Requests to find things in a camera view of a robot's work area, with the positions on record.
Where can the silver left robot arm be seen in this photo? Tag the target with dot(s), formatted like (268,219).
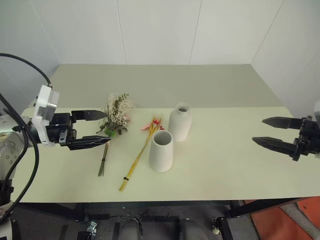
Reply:
(7,147)

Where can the yellow stemmed pink flower bouquet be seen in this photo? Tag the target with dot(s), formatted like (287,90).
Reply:
(140,155)

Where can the green white dried flower bouquet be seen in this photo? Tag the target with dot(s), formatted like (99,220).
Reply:
(116,112)

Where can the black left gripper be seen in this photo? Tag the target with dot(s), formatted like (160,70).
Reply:
(60,127)

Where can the white bottle shaped vase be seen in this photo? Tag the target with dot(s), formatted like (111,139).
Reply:
(180,125)

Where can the dark grey rounded shape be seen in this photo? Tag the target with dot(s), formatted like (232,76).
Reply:
(130,230)

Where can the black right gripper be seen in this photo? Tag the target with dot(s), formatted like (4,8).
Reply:
(308,140)

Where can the orange floor mat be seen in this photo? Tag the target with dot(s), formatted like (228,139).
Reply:
(287,220)

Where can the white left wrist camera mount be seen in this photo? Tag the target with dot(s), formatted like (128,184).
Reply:
(43,105)

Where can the white conical open vase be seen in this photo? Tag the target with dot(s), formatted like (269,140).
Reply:
(161,155)

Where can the black metal table frame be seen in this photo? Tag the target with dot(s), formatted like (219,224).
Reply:
(50,210)

